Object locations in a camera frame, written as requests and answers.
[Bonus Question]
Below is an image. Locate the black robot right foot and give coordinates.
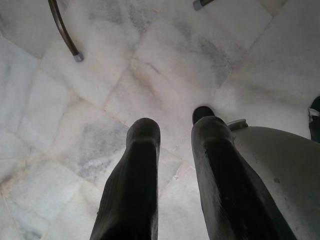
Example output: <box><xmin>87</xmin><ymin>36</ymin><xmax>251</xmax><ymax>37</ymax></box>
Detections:
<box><xmin>307</xmin><ymin>95</ymin><xmax>320</xmax><ymax>141</ymax></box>

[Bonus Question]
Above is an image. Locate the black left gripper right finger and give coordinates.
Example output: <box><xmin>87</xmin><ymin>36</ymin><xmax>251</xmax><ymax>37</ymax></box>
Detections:
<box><xmin>191</xmin><ymin>116</ymin><xmax>298</xmax><ymax>240</ymax></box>

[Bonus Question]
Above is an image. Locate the black robot left foot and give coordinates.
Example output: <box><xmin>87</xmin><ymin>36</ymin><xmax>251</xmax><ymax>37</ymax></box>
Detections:
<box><xmin>192</xmin><ymin>105</ymin><xmax>216</xmax><ymax>125</ymax></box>

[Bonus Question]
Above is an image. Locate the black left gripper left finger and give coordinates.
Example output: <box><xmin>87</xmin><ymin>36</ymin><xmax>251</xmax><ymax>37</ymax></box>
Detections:
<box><xmin>90</xmin><ymin>118</ymin><xmax>161</xmax><ymax>240</ymax></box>

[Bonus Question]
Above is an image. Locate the dark wooden chair leg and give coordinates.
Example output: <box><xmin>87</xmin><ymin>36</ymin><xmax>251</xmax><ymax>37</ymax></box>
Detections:
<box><xmin>48</xmin><ymin>0</ymin><xmax>84</xmax><ymax>63</ymax></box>
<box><xmin>192</xmin><ymin>0</ymin><xmax>216</xmax><ymax>12</ymax></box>

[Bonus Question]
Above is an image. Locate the black robot foot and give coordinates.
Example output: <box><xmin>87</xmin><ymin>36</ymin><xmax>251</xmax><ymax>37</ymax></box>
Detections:
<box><xmin>307</xmin><ymin>95</ymin><xmax>320</xmax><ymax>141</ymax></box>
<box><xmin>192</xmin><ymin>105</ymin><xmax>216</xmax><ymax>125</ymax></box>

